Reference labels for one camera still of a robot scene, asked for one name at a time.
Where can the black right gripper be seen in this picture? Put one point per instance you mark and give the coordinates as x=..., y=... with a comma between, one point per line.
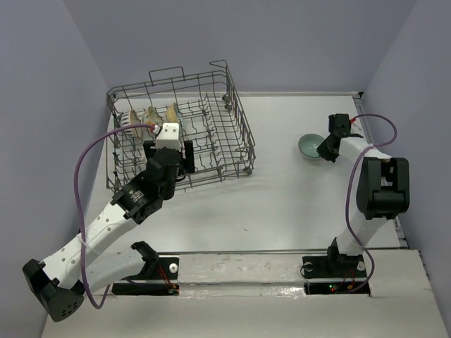
x=323, y=151

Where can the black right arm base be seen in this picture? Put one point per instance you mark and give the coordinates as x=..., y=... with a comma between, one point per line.
x=324, y=277

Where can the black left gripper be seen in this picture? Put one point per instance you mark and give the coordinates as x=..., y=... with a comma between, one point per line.
x=189, y=157

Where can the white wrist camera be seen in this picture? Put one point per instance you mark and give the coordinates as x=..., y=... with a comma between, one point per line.
x=356, y=129
x=169, y=137

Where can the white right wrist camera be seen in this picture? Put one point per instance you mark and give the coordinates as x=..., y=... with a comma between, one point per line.
x=356, y=129

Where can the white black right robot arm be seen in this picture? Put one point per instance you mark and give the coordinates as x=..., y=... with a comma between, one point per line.
x=377, y=191

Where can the teal yellow sun bowl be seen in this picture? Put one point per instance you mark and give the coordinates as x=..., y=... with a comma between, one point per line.
x=173, y=115

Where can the plain teal bowl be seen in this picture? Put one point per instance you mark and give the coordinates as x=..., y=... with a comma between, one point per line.
x=308, y=144

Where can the orange flower bowl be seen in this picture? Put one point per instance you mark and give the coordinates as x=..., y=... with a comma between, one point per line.
x=151, y=117

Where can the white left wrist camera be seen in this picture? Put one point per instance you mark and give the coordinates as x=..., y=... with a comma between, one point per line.
x=169, y=137

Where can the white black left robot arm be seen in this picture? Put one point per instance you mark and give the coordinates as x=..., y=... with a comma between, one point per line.
x=63, y=280

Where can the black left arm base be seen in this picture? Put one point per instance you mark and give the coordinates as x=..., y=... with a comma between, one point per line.
x=159, y=281

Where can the grey wire dish rack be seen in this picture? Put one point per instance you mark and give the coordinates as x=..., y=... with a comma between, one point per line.
x=213, y=118

